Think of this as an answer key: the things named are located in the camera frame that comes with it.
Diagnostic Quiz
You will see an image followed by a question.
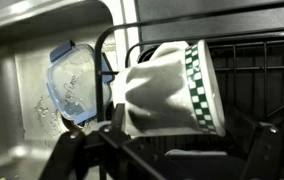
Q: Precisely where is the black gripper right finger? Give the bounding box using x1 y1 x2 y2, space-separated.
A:
230 105 284 180

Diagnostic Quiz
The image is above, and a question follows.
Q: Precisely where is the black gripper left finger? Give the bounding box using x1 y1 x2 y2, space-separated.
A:
38 103 146 180

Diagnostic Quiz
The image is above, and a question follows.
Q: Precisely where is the white mug green checker band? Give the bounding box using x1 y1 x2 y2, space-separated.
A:
111 39 227 138

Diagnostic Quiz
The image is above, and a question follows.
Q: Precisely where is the clear plastic food container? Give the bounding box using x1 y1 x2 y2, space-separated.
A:
164 149 230 162

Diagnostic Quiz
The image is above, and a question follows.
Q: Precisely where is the stainless steel sink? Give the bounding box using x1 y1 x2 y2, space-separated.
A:
0 0 140 180

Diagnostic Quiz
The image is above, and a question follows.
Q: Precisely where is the black wire dish rack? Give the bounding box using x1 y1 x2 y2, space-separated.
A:
94 1 284 180

